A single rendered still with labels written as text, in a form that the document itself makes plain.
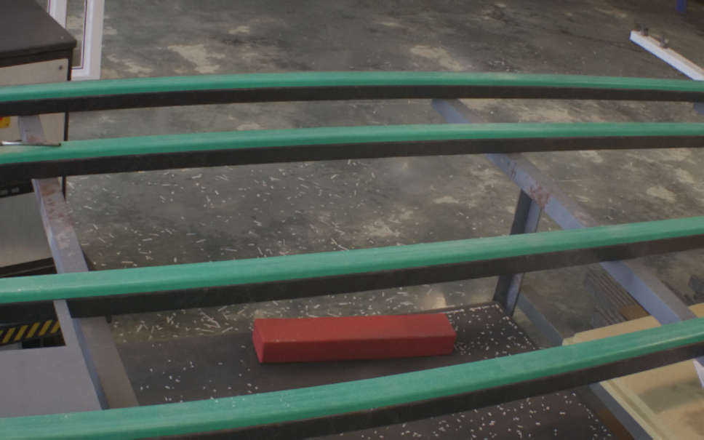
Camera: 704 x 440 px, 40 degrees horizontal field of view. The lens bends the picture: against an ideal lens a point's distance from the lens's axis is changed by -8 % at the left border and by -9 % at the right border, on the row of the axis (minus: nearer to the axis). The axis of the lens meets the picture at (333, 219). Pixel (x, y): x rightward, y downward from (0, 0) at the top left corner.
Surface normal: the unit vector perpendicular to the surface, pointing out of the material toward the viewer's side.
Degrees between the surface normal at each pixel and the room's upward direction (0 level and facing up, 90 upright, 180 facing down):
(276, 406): 0
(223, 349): 0
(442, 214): 0
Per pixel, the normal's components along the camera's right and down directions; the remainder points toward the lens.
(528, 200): 0.38, 0.49
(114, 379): 0.15, -0.87
